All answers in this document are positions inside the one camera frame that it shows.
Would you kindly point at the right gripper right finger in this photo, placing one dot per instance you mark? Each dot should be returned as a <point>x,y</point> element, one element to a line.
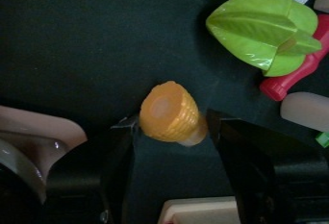
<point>257,176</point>

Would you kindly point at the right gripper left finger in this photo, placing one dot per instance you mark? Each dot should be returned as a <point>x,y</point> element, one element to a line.
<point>86,183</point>

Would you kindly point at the yellow toy corn piece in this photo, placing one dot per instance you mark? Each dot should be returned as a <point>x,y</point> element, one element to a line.
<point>172,115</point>

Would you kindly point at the bright green toy piece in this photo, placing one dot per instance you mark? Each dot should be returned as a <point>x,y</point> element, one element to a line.
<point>324,139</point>

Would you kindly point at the pink plastic tray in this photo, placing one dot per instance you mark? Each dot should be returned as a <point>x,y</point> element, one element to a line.
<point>43,123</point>

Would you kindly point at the white toy knife block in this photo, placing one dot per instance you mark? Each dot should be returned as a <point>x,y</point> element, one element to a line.
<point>307,109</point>

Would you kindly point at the red toy bottle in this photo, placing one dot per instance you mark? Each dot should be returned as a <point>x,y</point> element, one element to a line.
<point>283,85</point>

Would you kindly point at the green toy star fruit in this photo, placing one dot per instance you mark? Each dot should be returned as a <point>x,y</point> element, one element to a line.
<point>257,32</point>

